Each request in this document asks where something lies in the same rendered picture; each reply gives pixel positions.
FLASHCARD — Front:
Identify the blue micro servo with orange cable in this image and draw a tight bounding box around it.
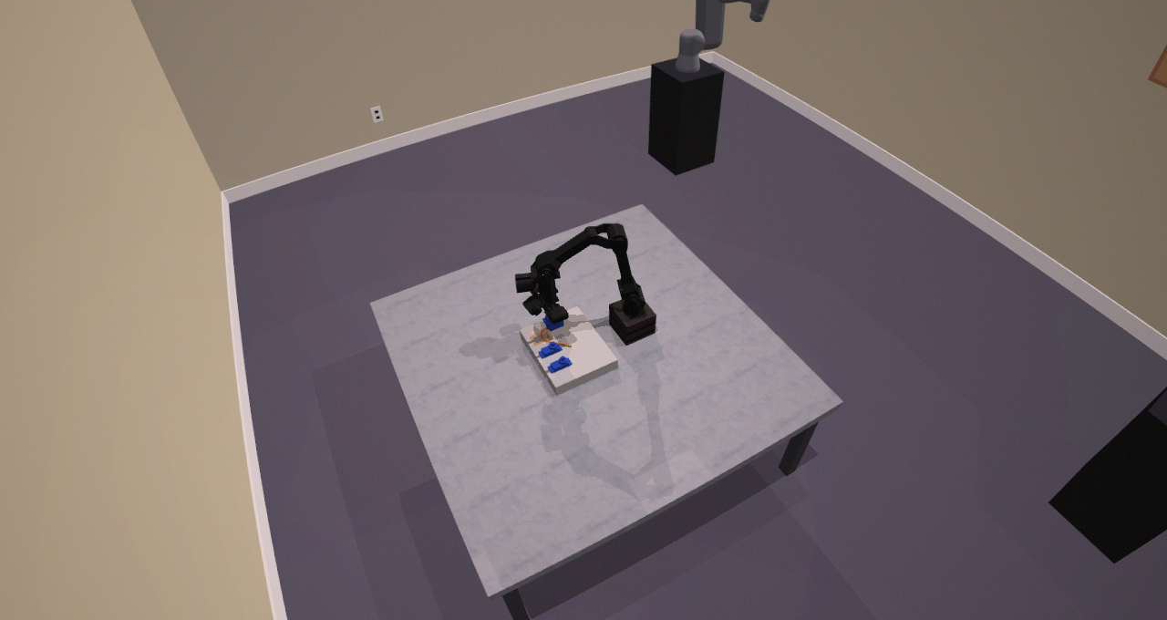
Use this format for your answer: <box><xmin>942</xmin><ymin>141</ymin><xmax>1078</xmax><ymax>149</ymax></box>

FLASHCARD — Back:
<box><xmin>541</xmin><ymin>315</ymin><xmax>572</xmax><ymax>347</ymax></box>

